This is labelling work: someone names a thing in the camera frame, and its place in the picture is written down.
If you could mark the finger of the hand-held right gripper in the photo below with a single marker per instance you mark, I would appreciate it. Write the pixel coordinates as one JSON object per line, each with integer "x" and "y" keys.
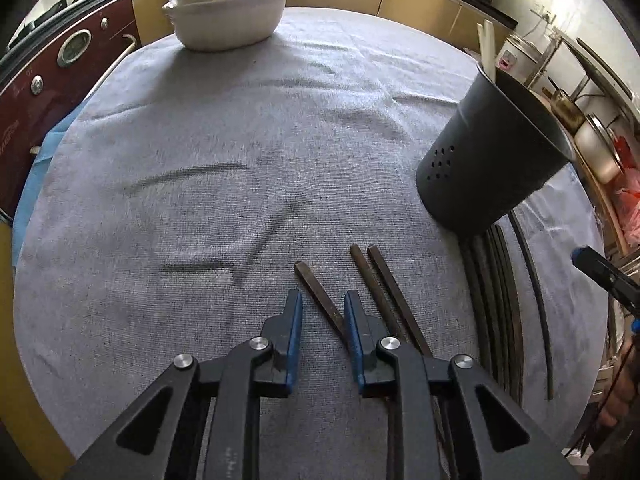
{"x": 600, "y": 270}

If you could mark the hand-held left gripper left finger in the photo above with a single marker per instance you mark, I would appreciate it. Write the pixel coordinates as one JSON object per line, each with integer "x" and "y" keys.
{"x": 295, "y": 345}

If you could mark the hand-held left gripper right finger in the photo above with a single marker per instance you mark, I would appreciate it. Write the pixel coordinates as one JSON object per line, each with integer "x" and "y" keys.
{"x": 353, "y": 345}

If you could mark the black perforated utensil holder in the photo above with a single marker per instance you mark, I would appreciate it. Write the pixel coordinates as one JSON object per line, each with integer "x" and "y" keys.
{"x": 490, "y": 160}

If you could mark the red plastic bag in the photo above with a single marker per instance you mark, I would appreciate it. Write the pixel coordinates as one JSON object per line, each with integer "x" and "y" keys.
{"x": 629, "y": 195}

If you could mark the steel pan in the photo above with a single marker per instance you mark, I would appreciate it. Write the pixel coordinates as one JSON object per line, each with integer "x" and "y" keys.
{"x": 597, "y": 152}

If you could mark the brass pot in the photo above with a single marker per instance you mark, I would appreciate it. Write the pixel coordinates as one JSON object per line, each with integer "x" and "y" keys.
{"x": 567, "y": 110}

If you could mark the metal kitchen rack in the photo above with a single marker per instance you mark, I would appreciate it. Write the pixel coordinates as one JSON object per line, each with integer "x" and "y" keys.
{"x": 595, "y": 70}

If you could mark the white rice cooker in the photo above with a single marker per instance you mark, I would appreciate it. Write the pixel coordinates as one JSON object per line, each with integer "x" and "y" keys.
{"x": 517, "y": 60}

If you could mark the white chopstick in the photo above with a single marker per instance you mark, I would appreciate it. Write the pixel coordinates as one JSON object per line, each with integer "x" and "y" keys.
{"x": 490, "y": 55}
{"x": 481, "y": 47}

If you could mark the grey tablecloth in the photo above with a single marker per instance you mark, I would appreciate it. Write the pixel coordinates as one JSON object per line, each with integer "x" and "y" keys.
{"x": 200, "y": 110}

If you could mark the blue cloth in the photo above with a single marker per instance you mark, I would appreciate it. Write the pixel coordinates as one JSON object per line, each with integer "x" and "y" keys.
{"x": 35, "y": 185}

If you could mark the yellow kitchen cabinets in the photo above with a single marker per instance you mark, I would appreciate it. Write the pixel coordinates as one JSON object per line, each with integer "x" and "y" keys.
{"x": 425, "y": 5}

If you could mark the white basin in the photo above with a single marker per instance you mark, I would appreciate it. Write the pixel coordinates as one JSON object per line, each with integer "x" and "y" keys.
{"x": 225, "y": 25}

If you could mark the red kitchen appliance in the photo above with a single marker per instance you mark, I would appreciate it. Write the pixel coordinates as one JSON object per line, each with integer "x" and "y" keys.
{"x": 30, "y": 110}

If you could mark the wall socket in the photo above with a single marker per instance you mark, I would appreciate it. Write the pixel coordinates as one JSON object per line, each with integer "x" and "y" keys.
{"x": 544, "y": 14}

